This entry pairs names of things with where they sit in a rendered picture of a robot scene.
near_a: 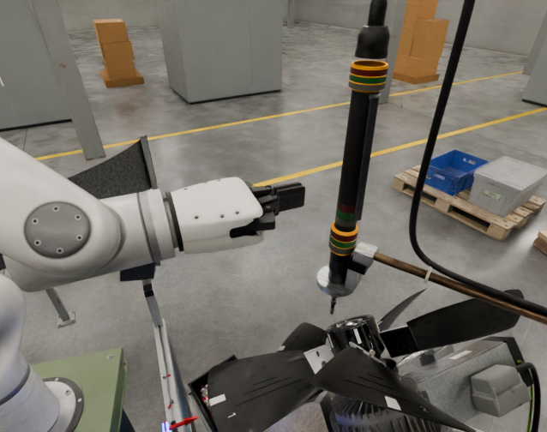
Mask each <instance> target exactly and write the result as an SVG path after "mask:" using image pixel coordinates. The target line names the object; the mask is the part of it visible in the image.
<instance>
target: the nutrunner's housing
mask: <svg viewBox="0 0 547 432"><path fill-rule="evenodd" d="M387 6H388V1H387V0H371V3H370V11H369V18H368V24H367V25H364V26H363V27H362V29H361V30H360V32H359V34H358V42H357V49H356V50H355V57H360V58H366V59H383V58H387V57H388V44H389V39H390V34H389V30H388V26H384V21H385V16H386V11H387ZM351 256H352V254H350V255H336V254H335V253H333V252H332V251H331V250H330V257H329V264H328V268H329V271H328V279H329V281H330V282H332V283H333V284H336V285H341V284H344V283H345V282H346V275H347V264H348V261H349V260H350V259H351Z"/></svg>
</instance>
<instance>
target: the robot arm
mask: <svg viewBox="0 0 547 432"><path fill-rule="evenodd" d="M165 194H166V196H164V197H162V196H161V193H160V190H159V189H147V190H146V191H143V192H139V193H134V194H128V195H120V196H115V197H110V198H105V199H101V200H98V199H96V198H95V197H94V196H92V195H90V194H89V193H88V192H87V191H85V190H84V189H82V188H80V187H79V186H77V185H76V184H74V183H72V182H71V181H70V180H68V179H67V178H65V177H63V176H62V175H60V174H58V173H57V172H55V171H54V170H52V169H51V168H49V167H48V166H46V165H44V164H42V163H41V162H39V161H38V160H36V159H35V158H33V157H32V156H30V155H29V154H27V153H25V152H23V151H22V150H20V149H19V148H18V147H16V146H14V145H12V144H11V143H9V142H7V141H6V140H4V139H3V138H1V137H0V254H2V255H3V260H4V263H5V266H6V268H7V270H8V272H9V275H10V277H11V278H12V280H11V279H9V278H7V277H6V276H4V275H2V274H0V432H66V431H67V429H68V428H69V426H70V424H71V422H72V420H73V418H74V415H75V409H76V397H75V393H74V392H73V390H72V389H71V388H70V387H69V386H68V385H66V384H64V383H62V382H59V381H48V382H43V381H42V379H41V378H40V377H39V375H38V374H37V373H36V371H35V370H34V369H33V367H32V366H31V365H30V363H29V362H28V361H27V360H26V358H25V357H24V356H23V355H22V353H21V351H20V345H21V337H22V333H23V328H24V321H25V312H26V309H25V300H24V297H23V295H22V293H21V290H20V289H22V290H23V291H26V292H36V291H42V290H46V289H50V288H53V287H57V286H60V285H66V284H70V283H74V282H77V281H81V280H84V279H91V278H94V277H98V276H101V275H105V274H108V273H115V272H118V271H122V270H125V269H129V268H132V267H139V266H142V265H146V264H149V263H153V262H156V261H163V260H166V259H170V258H173V257H175V252H174V249H175V248H177V247H178V249H179V252H182V251H184V253H185V254H203V253H211V252H217V251H222V250H228V249H235V248H240V247H244V246H248V245H252V244H255V243H259V242H261V241H262V240H263V233H262V231H269V230H274V229H275V224H276V219H275V216H277V215H279V214H280V212H282V211H286V210H290V209H293V208H298V207H303V206H304V198H305V187H304V186H303V185H302V184H301V183H300V182H294V183H287V184H282V185H278V186H273V187H272V186H270V185H265V186H258V187H257V186H254V185H253V184H251V183H250V182H248V181H243V180H241V179H240V178H238V177H228V178H222V179H217V180H213V181H209V182H205V183H198V184H196V185H192V186H189V187H186V188H182V189H178V190H175V191H172V192H171V191H170V190H169V191H166V192H165Z"/></svg>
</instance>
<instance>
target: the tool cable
mask: <svg viewBox="0 0 547 432"><path fill-rule="evenodd" d="M474 3H475V0H464V3H463V7H462V10H461V15H460V20H459V24H458V27H457V31H456V34H455V38H454V44H453V47H452V50H451V54H450V58H449V61H448V66H447V70H446V74H445V76H444V80H443V83H442V89H441V92H440V95H439V99H438V102H437V106H436V111H435V115H434V117H433V121H432V124H431V128H430V133H429V137H428V140H427V144H426V147H425V150H424V156H423V160H422V164H421V167H420V170H419V173H418V180H417V183H416V188H415V191H414V195H413V199H412V207H411V212H410V220H409V237H410V242H411V245H412V248H413V250H414V252H415V253H416V255H417V256H418V257H419V259H420V260H421V261H423V262H424V263H425V264H426V265H428V266H429V270H428V272H427V274H426V277H425V280H424V283H426V284H427V281H428V278H429V276H430V272H431V270H432V268H433V269H435V270H436V271H437V272H439V273H442V274H444V275H446V276H448V277H449V278H451V279H454V280H457V281H459V282H460V283H463V284H465V285H469V286H470V287H473V288H475V289H478V290H480V291H484V292H486V293H489V294H490V295H493V296H496V297H499V298H502V299H504V300H507V301H509V302H511V303H516V304H518V305H520V306H523V307H525V308H528V309H531V310H534V311H537V312H539V313H541V314H544V315H547V307H545V306H542V305H539V304H537V303H533V302H530V301H528V300H525V299H523V298H520V297H517V296H514V295H511V294H509V293H507V292H504V291H500V290H497V289H496V288H493V287H490V286H488V285H484V284H482V283H479V282H477V281H475V280H472V279H468V278H467V277H464V276H462V275H460V274H457V273H455V272H453V271H451V270H448V269H446V268H445V267H443V266H441V265H439V264H437V263H436V262H434V261H432V260H431V259H430V258H429V257H428V256H427V255H426V254H425V253H424V252H423V251H422V250H421V249H420V247H419V245H418V240H417V233H416V228H417V217H418V208H419V203H420V200H421V196H422V192H423V189H424V183H425V179H426V176H427V173H428V169H429V166H430V161H431V157H432V154H433V151H434V148H435V144H436V139H437V136H438V133H439V129H440V127H441V123H442V118H443V114H444V111H445V108H446V105H447V102H448V96H449V94H450V90H451V87H452V84H453V81H454V76H455V73H456V69H457V66H458V63H459V60H460V54H461V52H462V48H463V45H464V42H465V38H466V33H467V29H468V27H469V23H470V19H471V16H472V11H473V7H474Z"/></svg>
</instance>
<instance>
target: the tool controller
mask: <svg viewBox="0 0 547 432"><path fill-rule="evenodd" d="M160 265H161V261H156V262H153V263H149V264H146V265H142V266H139V267H132V268H129V269H125V270H122V271H119V280H120V281H121V282H122V281H133V280H144V279H153V278H154V274H155V271H156V269H155V267H156V266H160Z"/></svg>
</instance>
